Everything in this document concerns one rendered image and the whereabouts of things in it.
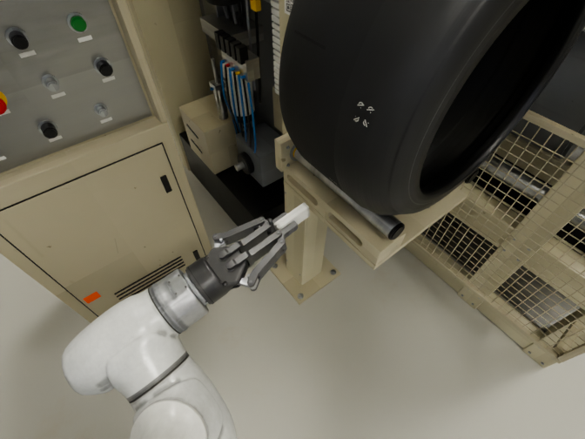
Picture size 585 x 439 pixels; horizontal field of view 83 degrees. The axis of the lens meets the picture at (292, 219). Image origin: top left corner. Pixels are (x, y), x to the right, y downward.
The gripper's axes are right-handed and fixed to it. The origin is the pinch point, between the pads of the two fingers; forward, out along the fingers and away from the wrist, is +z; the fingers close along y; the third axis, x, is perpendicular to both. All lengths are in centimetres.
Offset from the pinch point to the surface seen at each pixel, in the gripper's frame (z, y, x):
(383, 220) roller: 18.1, -6.8, 11.3
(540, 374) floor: 65, -65, 111
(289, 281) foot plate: 9, 32, 101
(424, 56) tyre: 16.0, -8.9, -27.3
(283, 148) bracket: 14.6, 24.2, 9.3
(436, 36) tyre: 17.4, -8.9, -29.0
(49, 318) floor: -89, 86, 89
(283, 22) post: 28.1, 37.4, -12.1
